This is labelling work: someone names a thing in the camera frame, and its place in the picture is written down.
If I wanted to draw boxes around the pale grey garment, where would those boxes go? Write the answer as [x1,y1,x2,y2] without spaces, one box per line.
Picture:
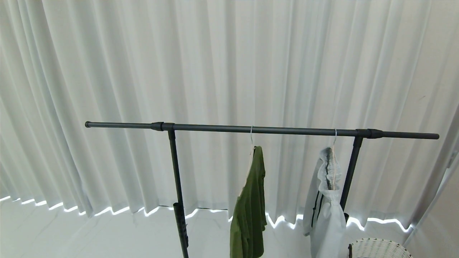
[303,146,347,258]

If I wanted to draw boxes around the white curtain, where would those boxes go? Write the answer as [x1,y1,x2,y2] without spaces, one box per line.
[0,0,459,233]

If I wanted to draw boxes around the pink clothes hanger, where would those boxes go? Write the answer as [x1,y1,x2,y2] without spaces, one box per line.
[238,125,256,198]
[329,128,339,191]

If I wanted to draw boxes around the black clothes rack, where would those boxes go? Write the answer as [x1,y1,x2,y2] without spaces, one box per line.
[85,121,440,258]

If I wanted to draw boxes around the white laundry basket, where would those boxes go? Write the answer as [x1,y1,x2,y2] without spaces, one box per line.
[347,238,413,258]

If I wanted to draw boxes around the green printed shirt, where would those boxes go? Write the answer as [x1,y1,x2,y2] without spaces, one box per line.
[229,145,268,258]

